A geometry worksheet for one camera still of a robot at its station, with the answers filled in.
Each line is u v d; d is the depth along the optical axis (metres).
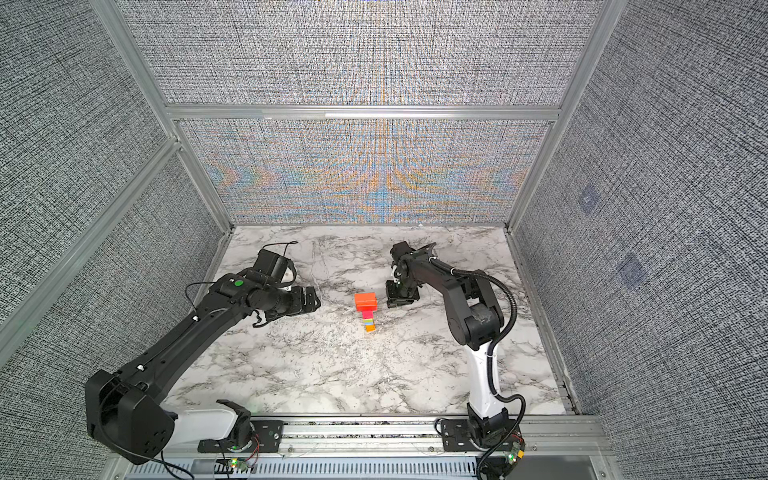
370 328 0.92
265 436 0.74
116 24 0.71
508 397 0.65
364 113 0.85
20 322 0.53
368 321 0.88
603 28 0.72
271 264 0.62
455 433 0.74
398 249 0.84
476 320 0.55
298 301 0.70
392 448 0.73
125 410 0.39
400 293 0.86
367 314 0.88
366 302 0.92
